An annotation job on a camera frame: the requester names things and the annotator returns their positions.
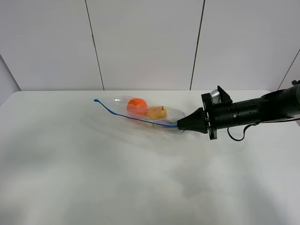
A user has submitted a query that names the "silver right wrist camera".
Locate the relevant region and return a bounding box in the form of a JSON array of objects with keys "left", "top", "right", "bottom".
[{"left": 210, "top": 89, "right": 221, "bottom": 104}]

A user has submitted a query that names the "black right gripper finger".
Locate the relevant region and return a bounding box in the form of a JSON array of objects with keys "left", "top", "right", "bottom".
[{"left": 177, "top": 107, "right": 208, "bottom": 134}]

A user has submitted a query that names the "yellow pear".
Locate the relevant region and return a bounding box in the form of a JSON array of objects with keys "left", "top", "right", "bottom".
[{"left": 146, "top": 106, "right": 167, "bottom": 120}]

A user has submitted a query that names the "clear zip bag blue seal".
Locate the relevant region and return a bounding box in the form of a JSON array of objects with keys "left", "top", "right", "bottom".
[{"left": 93, "top": 96, "right": 186, "bottom": 135}]

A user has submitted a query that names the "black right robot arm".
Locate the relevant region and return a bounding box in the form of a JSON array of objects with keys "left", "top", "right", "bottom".
[{"left": 177, "top": 80, "right": 300, "bottom": 140}]

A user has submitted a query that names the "orange fruit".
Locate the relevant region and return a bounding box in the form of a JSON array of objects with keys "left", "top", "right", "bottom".
[{"left": 127, "top": 98, "right": 148, "bottom": 116}]

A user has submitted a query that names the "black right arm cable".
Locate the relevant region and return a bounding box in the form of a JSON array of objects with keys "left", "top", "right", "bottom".
[{"left": 226, "top": 116, "right": 300, "bottom": 142}]

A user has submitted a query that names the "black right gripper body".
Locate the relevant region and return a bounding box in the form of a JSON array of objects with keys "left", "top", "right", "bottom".
[{"left": 201, "top": 85, "right": 233, "bottom": 140}]

